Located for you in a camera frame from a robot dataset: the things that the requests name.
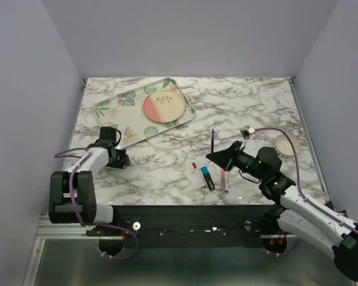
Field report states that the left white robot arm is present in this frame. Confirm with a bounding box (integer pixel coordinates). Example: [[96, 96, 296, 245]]
[[48, 126, 130, 235]]

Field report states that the leaf patterned tray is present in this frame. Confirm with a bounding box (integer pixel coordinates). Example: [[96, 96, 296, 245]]
[[94, 77, 195, 149]]

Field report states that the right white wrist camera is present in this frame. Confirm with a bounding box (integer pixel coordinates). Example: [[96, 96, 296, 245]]
[[240, 125, 255, 150]]

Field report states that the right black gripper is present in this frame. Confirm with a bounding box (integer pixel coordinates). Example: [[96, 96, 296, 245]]
[[207, 140, 266, 181]]

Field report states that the white pen red tip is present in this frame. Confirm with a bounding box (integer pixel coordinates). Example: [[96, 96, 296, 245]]
[[192, 162, 206, 188]]

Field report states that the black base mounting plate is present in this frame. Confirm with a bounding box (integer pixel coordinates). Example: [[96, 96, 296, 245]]
[[83, 204, 305, 248]]

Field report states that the pink pen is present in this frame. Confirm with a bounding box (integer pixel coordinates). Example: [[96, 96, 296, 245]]
[[221, 170, 225, 192]]

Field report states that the dark blue pen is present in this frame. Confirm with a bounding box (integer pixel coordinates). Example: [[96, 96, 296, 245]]
[[211, 129, 215, 153]]

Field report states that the pink cream plate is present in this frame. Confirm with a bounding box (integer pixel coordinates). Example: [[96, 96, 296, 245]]
[[143, 90, 186, 123]]

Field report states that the black marker blue tip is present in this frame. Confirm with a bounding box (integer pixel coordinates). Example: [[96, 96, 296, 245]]
[[200, 166, 215, 190]]

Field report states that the small patterned bowl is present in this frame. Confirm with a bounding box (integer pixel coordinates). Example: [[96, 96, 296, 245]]
[[274, 133, 301, 157]]

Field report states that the white pen blue tip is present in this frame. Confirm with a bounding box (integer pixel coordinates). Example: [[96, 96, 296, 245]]
[[224, 172, 229, 193]]

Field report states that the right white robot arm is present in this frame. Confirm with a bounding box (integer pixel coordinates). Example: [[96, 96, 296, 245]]
[[206, 141, 358, 282]]

